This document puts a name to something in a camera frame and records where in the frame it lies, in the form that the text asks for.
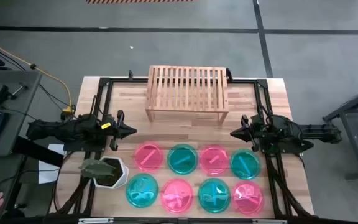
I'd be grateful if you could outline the black aluminium rig frame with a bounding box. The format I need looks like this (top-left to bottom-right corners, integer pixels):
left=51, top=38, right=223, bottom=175
left=50, top=70, right=315, bottom=218

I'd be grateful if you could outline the silver metal bracket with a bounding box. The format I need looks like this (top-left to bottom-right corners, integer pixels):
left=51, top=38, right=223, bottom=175
left=78, top=217, right=114, bottom=224
left=252, top=219, right=287, bottom=224

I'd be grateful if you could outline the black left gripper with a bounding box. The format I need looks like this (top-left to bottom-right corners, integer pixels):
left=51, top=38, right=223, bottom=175
left=104, top=110, right=138, bottom=152

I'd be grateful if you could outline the pink translucent plastic plate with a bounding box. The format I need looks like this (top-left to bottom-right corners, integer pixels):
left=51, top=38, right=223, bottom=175
left=133, top=142, right=165, bottom=174
left=160, top=178, right=195, bottom=214
left=232, top=180, right=265, bottom=216
left=198, top=144, right=231, bottom=177

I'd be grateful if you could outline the white hexagonal plant pot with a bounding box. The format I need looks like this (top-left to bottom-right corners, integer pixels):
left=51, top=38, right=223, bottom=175
left=93, top=156, right=129, bottom=190

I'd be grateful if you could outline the grey desk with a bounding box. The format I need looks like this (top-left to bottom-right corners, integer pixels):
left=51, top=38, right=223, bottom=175
left=0, top=68, right=43, bottom=157

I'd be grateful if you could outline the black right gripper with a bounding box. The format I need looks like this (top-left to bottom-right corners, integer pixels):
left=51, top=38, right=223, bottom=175
left=230, top=114, right=262, bottom=152

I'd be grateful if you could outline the dark grey metal table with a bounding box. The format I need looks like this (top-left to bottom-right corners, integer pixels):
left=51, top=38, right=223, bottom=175
left=321, top=81, right=358, bottom=181

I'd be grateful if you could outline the slatted wooden shelf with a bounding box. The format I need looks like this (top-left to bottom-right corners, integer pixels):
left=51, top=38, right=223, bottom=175
left=144, top=65, right=230, bottom=126

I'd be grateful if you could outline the green cactus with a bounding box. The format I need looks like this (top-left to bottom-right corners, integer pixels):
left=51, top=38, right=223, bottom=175
left=78, top=158, right=117, bottom=180

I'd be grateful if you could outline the yellow cable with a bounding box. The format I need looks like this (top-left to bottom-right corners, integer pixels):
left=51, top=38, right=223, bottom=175
left=0, top=34, right=76, bottom=114

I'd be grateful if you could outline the teal translucent plastic plate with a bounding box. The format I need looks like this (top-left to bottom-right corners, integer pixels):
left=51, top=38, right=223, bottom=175
left=125, top=173, right=160, bottom=209
left=229, top=148, right=262, bottom=180
left=197, top=177, right=231, bottom=214
left=167, top=143, right=199, bottom=175

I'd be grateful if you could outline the white paper sheet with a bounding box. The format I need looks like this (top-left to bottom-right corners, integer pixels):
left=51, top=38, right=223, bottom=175
left=38, top=143, right=67, bottom=185

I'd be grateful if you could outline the black flat bar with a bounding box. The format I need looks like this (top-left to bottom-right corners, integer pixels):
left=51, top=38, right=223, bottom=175
left=12, top=136, right=65, bottom=168

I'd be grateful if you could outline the black desk clamp tool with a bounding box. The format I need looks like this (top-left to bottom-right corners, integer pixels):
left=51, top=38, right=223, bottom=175
left=0, top=82, right=29, bottom=105

